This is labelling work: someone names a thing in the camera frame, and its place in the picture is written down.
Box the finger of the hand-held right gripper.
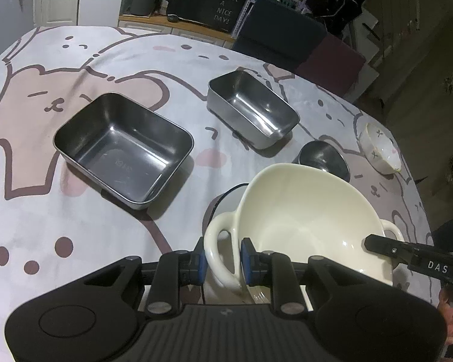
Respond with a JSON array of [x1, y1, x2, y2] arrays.
[[364, 234, 414, 268]]

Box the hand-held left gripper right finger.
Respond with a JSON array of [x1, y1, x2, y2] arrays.
[[241, 238, 363, 315]]

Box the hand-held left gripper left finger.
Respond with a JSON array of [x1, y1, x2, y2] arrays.
[[84, 236, 207, 318]]

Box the cream bowl with handles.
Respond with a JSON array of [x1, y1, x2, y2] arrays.
[[203, 162, 405, 298]]

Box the white patterned yellow-rimmed bowl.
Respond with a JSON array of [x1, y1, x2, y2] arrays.
[[358, 122, 403, 176]]

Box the round steel bowl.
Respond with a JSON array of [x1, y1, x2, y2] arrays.
[[291, 140, 351, 182]]

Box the rectangular steel container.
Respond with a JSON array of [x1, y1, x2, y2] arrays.
[[206, 69, 301, 151], [52, 92, 195, 212]]

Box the person's right hand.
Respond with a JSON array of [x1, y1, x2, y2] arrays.
[[437, 290, 453, 348]]

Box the bear printed tablecloth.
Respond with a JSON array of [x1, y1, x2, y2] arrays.
[[0, 25, 435, 333]]

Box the purple chair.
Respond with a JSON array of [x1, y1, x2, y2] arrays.
[[296, 32, 367, 103]]

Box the dark chair back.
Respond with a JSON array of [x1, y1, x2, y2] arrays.
[[232, 0, 327, 75]]

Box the wooden-topped low cabinet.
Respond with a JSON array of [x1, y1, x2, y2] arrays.
[[118, 14, 237, 44]]

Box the black lettered cabinet cover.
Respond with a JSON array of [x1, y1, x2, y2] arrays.
[[168, 0, 246, 35]]

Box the grey trash bin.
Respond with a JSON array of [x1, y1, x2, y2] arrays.
[[130, 0, 161, 18]]

